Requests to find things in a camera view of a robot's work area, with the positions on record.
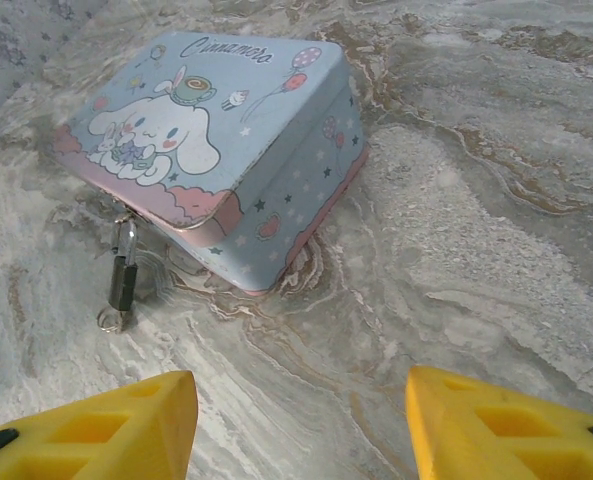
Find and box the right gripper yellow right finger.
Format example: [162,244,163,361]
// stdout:
[405,364,593,480]

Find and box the blue cartoon tin box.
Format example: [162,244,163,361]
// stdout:
[53,29,371,299]

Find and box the small black padlock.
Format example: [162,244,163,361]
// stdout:
[106,218,140,314]

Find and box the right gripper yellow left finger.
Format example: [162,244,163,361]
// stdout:
[0,370,199,480]

